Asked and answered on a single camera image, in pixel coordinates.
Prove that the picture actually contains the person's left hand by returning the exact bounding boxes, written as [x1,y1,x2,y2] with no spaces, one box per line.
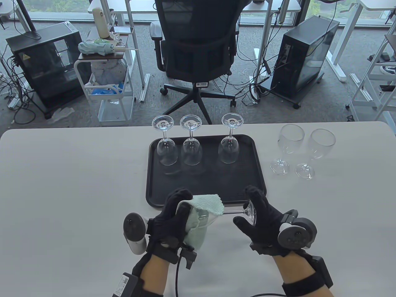
[146,188,194,264]

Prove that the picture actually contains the person's right hand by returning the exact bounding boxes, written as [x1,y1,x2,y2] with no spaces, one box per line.
[233,185,293,257]

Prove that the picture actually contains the clear wine glass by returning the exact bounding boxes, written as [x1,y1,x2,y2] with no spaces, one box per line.
[180,115,203,166]
[152,115,179,166]
[218,113,244,164]
[178,200,258,231]
[295,128,336,180]
[270,124,305,176]

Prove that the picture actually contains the green fish scale cleaning cloth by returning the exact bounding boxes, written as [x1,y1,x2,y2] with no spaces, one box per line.
[179,194,225,251]

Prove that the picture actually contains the person's left forearm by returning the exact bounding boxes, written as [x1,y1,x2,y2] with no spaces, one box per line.
[141,256,170,294]

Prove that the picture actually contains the plain black forearm box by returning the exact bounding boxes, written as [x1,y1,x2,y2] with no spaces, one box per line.
[311,256,334,289]

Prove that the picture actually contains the person's right forearm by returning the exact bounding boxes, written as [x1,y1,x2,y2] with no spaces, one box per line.
[274,252,334,297]

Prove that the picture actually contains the grey round hand tracker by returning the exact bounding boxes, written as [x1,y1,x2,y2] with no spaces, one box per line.
[278,210,318,249]
[123,213,148,255]

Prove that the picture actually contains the black plastic tray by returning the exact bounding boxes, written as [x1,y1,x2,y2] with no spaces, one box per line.
[145,134,267,208]

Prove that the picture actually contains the black box with white label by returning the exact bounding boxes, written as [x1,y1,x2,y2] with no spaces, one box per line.
[111,272,145,297]

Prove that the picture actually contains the white rolling cart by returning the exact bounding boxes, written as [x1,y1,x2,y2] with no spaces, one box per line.
[74,26,136,123]

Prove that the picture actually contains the blue plastic bag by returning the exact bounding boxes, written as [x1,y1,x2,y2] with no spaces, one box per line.
[91,83,125,96]

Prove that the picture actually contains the clear plastic bag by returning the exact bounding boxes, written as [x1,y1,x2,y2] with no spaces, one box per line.
[49,107,75,122]

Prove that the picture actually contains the white plastic bag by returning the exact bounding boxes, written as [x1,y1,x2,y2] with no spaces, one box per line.
[90,59,129,85]

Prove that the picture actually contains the black office chair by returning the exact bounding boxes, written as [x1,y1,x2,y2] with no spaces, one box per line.
[149,0,240,126]

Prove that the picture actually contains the pale green folded umbrella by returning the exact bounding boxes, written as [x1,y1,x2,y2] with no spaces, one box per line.
[77,39,136,57]

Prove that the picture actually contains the black glass-sided computer tower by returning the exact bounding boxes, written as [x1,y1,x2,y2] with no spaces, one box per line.
[6,21,93,119]

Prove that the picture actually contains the cream cylindrical bottle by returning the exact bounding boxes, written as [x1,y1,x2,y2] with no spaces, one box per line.
[92,7,114,40]

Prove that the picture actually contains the black pole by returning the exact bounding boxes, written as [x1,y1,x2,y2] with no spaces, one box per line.
[15,0,36,33]

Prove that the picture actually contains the black forearm strap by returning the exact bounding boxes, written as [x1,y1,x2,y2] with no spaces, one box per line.
[282,275,316,297]
[141,286,164,297]

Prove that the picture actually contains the white shelf frame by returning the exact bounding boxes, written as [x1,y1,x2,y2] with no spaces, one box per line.
[346,32,396,124]

